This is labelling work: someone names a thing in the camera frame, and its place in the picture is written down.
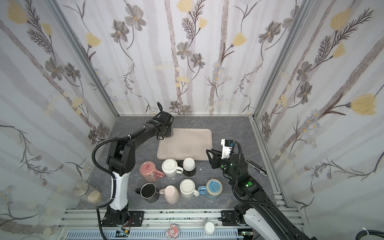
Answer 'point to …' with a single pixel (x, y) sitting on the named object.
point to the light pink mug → (171, 194)
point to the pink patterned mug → (149, 172)
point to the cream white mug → (187, 190)
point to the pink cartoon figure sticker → (173, 232)
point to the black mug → (149, 192)
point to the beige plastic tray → (186, 143)
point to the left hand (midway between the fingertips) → (165, 128)
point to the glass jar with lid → (85, 191)
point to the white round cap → (209, 228)
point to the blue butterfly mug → (213, 188)
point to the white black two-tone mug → (189, 167)
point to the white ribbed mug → (169, 168)
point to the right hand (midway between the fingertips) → (207, 149)
